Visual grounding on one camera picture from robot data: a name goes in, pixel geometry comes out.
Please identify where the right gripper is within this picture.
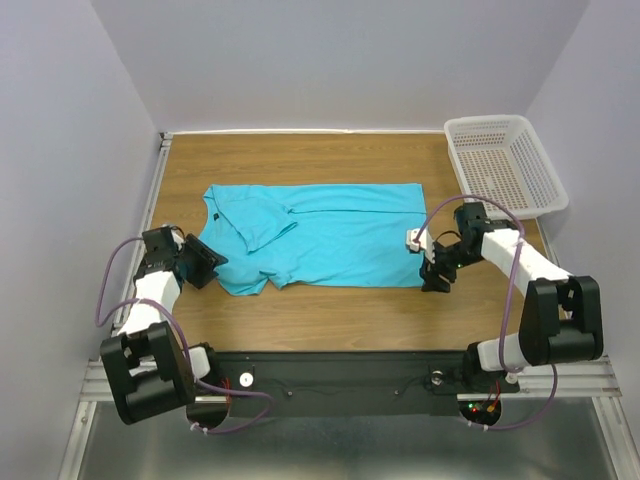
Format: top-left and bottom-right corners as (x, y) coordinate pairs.
(419, 240), (481, 293)

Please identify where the turquoise t-shirt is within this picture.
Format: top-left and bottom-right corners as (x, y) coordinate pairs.
(200, 183), (427, 296)

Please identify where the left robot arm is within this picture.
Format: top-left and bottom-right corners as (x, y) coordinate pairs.
(100, 225), (227, 425)

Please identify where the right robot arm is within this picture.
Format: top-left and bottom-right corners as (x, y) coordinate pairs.
(406, 196), (604, 390)

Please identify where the white plastic basket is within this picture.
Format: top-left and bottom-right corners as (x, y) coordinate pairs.
(444, 114), (569, 220)

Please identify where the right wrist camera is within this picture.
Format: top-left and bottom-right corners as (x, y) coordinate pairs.
(405, 228), (435, 262)

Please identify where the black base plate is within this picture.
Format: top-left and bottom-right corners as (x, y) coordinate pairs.
(194, 350), (519, 418)

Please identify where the left aluminium side rail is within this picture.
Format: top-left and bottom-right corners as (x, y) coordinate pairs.
(110, 132), (174, 335)

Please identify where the aluminium frame rail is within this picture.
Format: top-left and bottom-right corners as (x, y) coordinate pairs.
(80, 355), (622, 402)

